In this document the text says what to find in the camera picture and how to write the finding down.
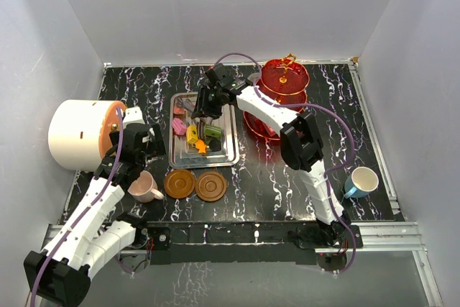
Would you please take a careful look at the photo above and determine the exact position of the red white strawberry cake slice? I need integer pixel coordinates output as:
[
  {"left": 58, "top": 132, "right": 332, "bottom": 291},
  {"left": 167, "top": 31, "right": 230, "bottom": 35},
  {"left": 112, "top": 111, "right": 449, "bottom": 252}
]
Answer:
[{"left": 262, "top": 123, "right": 276, "bottom": 136}]

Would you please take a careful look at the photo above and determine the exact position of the silver metal tray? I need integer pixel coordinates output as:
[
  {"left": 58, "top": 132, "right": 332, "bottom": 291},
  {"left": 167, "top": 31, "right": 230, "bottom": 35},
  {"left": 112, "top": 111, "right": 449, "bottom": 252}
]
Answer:
[{"left": 168, "top": 93, "right": 239, "bottom": 169}]

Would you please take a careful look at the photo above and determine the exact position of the white cylindrical drum container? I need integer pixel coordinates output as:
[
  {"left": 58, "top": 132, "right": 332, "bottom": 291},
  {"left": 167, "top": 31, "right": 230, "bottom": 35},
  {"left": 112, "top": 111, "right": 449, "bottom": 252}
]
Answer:
[{"left": 48, "top": 100, "right": 126, "bottom": 172}]

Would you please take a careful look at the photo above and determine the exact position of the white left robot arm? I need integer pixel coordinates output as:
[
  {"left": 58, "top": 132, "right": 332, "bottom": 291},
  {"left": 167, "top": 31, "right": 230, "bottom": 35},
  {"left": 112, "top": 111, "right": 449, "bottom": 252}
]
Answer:
[{"left": 24, "top": 123, "right": 166, "bottom": 306}]

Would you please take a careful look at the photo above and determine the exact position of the brown chocolate layered cake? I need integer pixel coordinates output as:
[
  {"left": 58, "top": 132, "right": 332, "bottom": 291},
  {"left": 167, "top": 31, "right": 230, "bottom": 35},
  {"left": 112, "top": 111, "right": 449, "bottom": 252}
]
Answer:
[{"left": 197, "top": 123, "right": 206, "bottom": 141}]

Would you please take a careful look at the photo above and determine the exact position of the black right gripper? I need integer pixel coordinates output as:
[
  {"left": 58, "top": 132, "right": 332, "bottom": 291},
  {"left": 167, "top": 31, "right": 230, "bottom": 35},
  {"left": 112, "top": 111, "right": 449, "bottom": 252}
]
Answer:
[{"left": 193, "top": 86, "right": 225, "bottom": 122}]

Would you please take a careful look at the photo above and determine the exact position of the orange fish shaped pastry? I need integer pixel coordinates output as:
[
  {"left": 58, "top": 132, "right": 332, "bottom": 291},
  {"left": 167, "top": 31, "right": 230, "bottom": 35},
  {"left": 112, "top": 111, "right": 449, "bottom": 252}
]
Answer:
[{"left": 194, "top": 139, "right": 208, "bottom": 155}]

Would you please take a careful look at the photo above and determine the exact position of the pink ceramic cup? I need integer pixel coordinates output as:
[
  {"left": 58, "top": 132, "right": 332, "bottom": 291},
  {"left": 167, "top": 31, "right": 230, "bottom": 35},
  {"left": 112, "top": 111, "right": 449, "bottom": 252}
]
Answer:
[{"left": 128, "top": 170, "right": 165, "bottom": 203}]

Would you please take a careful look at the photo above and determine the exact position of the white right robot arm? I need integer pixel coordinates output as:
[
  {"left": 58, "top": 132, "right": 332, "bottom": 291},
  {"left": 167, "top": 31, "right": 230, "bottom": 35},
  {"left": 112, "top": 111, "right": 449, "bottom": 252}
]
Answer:
[{"left": 191, "top": 63, "right": 350, "bottom": 247}]

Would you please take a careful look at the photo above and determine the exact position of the dark chocolate cookie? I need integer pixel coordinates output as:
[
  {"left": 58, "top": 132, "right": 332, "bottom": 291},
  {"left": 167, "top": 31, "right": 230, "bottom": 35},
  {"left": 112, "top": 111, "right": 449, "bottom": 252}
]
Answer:
[{"left": 208, "top": 138, "right": 221, "bottom": 152}]

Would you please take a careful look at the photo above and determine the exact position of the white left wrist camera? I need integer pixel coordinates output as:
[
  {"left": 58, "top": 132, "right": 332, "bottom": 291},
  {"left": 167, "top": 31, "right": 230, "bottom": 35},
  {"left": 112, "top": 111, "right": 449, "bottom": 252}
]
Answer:
[{"left": 123, "top": 106, "right": 145, "bottom": 128}]

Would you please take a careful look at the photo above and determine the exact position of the brown wooden coaster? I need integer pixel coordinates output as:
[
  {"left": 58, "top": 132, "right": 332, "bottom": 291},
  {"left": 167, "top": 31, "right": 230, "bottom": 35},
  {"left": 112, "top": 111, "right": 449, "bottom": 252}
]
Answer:
[
  {"left": 195, "top": 171, "right": 227, "bottom": 202},
  {"left": 164, "top": 169, "right": 196, "bottom": 199}
]

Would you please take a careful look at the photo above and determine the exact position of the brown wooden coaster left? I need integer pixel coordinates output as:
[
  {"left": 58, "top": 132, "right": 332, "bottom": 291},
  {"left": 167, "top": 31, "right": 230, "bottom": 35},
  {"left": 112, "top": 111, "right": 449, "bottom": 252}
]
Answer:
[{"left": 164, "top": 169, "right": 196, "bottom": 199}]

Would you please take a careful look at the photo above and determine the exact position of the brown wooden coaster right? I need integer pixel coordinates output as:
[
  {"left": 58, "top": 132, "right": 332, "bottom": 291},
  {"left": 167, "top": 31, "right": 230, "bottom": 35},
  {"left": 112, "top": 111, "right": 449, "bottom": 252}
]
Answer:
[{"left": 195, "top": 171, "right": 227, "bottom": 202}]

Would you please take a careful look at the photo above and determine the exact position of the green striped macaron cake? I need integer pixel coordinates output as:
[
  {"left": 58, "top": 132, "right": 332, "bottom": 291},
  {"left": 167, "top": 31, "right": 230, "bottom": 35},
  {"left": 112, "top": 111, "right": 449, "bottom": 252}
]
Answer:
[{"left": 203, "top": 124, "right": 222, "bottom": 139}]

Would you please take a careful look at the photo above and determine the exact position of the red three-tier cake stand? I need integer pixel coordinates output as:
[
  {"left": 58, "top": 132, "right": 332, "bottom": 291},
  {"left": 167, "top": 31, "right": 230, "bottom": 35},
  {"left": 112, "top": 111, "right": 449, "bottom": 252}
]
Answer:
[{"left": 244, "top": 54, "right": 310, "bottom": 142}]

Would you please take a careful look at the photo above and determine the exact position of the salmon pink cake piece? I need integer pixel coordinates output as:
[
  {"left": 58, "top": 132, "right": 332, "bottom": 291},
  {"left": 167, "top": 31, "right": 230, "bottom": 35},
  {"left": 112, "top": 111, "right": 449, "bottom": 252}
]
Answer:
[{"left": 173, "top": 99, "right": 185, "bottom": 115}]

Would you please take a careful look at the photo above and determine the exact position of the pink square cake block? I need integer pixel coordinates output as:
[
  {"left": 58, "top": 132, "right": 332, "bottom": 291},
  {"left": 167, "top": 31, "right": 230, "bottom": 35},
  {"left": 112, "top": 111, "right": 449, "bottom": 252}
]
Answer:
[{"left": 171, "top": 117, "right": 188, "bottom": 136}]

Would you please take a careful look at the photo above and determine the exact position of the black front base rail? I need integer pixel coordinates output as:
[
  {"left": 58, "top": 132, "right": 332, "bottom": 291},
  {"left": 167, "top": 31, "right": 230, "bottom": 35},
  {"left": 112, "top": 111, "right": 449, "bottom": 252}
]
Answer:
[{"left": 146, "top": 221, "right": 363, "bottom": 271}]

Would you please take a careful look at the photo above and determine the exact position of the aluminium frame rail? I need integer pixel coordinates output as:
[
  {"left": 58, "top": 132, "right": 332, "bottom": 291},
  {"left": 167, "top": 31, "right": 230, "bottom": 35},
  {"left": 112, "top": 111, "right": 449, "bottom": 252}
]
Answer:
[{"left": 349, "top": 57, "right": 443, "bottom": 306}]

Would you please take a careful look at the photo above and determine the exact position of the yellow orange cake piece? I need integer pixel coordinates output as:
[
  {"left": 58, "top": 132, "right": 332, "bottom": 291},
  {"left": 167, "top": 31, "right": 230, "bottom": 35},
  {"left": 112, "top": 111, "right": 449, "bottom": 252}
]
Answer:
[{"left": 185, "top": 125, "right": 199, "bottom": 145}]

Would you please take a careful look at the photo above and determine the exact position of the blue ceramic cup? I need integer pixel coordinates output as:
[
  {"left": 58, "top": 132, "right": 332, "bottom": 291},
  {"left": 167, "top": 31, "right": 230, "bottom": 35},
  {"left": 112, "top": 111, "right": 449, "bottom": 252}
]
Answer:
[{"left": 344, "top": 167, "right": 380, "bottom": 198}]

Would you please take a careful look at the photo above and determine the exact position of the clear tape roll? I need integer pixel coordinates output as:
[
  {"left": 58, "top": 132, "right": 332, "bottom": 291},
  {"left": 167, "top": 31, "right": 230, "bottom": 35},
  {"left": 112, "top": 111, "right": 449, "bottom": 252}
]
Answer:
[{"left": 247, "top": 73, "right": 260, "bottom": 85}]

